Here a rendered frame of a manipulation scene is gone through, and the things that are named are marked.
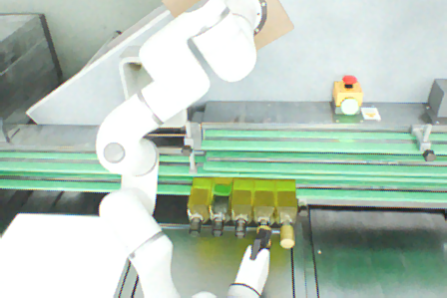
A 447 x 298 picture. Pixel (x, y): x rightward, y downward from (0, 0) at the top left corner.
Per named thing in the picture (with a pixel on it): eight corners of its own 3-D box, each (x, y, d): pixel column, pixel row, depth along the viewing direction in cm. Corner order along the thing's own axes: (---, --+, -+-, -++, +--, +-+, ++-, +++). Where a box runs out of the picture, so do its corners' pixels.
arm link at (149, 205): (186, 207, 75) (202, 203, 90) (122, 123, 79) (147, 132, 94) (121, 260, 76) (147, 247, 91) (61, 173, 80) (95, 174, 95)
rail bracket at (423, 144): (405, 131, 107) (420, 162, 97) (411, 108, 103) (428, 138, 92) (420, 131, 107) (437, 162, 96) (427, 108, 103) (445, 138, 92)
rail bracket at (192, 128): (192, 155, 119) (185, 184, 108) (186, 107, 109) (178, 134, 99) (202, 155, 118) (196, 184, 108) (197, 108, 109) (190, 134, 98)
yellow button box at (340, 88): (331, 101, 118) (334, 114, 112) (334, 78, 114) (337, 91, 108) (355, 101, 118) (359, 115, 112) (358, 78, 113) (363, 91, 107)
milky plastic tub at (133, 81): (139, 112, 127) (131, 127, 120) (126, 45, 114) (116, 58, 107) (193, 112, 125) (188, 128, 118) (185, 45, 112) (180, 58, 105)
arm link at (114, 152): (153, 96, 90) (102, 132, 91) (130, 82, 77) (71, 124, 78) (185, 147, 88) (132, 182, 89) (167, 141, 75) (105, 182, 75)
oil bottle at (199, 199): (199, 173, 123) (187, 226, 106) (197, 158, 120) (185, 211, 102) (217, 173, 122) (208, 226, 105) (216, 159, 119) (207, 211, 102)
